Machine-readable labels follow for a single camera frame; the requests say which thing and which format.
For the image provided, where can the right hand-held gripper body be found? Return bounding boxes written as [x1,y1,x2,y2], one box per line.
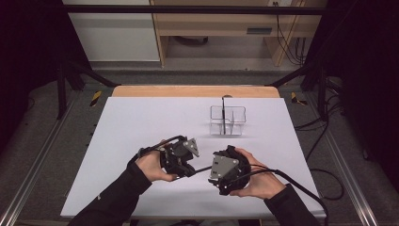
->
[210,149,252,191]

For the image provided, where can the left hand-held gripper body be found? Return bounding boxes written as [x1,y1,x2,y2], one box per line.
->
[159,137,200,175]

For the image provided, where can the clear plastic organizer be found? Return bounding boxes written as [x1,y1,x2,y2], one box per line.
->
[209,105,247,137]

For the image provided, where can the person's left hand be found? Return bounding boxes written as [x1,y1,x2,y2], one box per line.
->
[135,139,179,184]

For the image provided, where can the person's right hand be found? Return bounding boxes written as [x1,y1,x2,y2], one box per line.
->
[229,147,287,201]

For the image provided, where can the white table mat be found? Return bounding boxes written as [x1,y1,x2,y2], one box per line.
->
[59,96,327,219]

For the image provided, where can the yellow black floor tape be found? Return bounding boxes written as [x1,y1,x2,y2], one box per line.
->
[290,91,309,106]
[89,90,104,107]

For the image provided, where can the office chair base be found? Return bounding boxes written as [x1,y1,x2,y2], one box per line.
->
[172,35,210,47]

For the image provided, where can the black metal stand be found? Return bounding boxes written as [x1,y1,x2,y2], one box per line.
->
[265,60,329,122]
[56,58,122,121]

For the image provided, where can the grey desk label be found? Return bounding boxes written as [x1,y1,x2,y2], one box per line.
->
[246,26,274,36]

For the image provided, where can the beige wooden desk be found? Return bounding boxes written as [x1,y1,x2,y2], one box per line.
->
[150,0,327,68]

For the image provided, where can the white cabinet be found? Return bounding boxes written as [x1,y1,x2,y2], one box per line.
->
[61,0,161,63]

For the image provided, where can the black overhead bar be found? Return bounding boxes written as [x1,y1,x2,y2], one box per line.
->
[61,4,331,16]

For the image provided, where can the black curtain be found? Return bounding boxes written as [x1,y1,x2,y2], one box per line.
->
[305,0,399,185]
[0,0,92,153]

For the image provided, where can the black floor cables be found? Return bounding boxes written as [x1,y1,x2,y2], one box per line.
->
[294,78,346,202]

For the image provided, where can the aluminium floor rail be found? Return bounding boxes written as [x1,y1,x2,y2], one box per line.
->
[0,93,83,226]
[304,92,381,226]

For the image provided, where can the black desk cables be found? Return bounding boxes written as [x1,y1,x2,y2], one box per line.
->
[273,1,308,67]

